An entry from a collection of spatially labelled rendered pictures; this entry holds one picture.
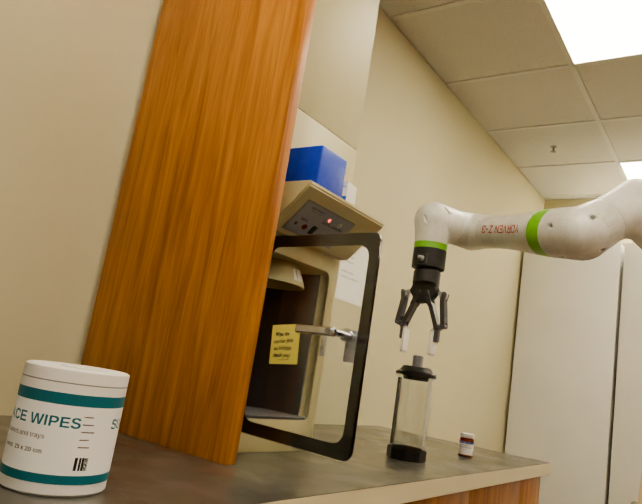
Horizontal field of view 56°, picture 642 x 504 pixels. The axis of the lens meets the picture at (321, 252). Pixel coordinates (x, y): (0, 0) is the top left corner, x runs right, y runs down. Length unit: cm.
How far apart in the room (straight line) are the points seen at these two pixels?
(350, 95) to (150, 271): 68
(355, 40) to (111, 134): 67
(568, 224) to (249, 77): 76
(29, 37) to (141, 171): 37
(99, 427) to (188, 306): 50
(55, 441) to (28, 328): 69
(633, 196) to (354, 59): 75
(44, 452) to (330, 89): 107
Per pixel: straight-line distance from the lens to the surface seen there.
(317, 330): 106
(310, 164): 131
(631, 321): 413
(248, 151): 128
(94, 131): 157
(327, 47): 156
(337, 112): 156
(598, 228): 141
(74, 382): 81
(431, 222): 168
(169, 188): 142
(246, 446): 134
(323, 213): 134
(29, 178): 147
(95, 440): 83
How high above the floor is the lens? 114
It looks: 11 degrees up
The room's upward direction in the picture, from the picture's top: 9 degrees clockwise
